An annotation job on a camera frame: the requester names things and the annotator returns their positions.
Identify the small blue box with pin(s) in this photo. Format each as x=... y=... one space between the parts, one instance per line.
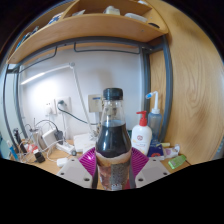
x=155 y=150

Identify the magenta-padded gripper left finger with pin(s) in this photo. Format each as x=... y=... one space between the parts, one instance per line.
x=87 y=161

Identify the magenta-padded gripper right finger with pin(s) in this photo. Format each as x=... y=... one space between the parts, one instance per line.
x=139 y=161

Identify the wooden shelf unit with items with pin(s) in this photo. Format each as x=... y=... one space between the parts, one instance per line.
x=90 y=28

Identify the small green sanitizer bottle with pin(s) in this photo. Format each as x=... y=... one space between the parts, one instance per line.
x=177 y=161

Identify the white desk lamp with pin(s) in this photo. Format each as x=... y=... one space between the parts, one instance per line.
x=78 y=90

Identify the small pink white box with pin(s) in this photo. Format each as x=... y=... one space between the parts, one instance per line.
x=171 y=151

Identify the white wall socket panel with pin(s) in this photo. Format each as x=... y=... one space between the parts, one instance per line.
x=56 y=106

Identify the white power adapter block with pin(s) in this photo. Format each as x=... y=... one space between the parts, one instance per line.
x=48 y=138

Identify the dark drink bottle black cap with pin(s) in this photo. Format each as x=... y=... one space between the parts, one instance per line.
x=113 y=143

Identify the white lotion bottle red pump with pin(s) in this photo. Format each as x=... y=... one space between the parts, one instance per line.
x=141 y=136

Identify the small blue capped bottle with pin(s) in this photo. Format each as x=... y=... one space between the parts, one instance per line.
x=12 y=151

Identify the white wall box blue label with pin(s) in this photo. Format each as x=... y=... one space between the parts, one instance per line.
x=94 y=103

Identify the white power strip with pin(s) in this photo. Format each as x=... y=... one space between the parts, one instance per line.
x=66 y=148

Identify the black handheld shaver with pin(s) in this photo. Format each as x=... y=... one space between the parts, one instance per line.
x=18 y=138

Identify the small white oval case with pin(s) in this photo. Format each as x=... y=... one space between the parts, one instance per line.
x=62 y=162

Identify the black charger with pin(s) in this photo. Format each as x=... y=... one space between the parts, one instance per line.
x=58 y=136

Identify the small black plug adapter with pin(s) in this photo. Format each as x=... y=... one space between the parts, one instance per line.
x=39 y=157

